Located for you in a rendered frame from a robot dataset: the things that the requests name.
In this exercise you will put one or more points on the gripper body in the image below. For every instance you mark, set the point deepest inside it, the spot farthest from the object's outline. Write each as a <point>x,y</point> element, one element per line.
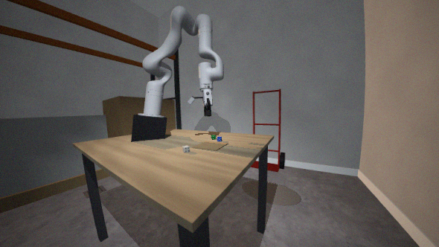
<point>206,93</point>

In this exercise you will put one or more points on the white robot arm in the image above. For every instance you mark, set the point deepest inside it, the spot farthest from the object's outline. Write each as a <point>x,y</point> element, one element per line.
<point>180,18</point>

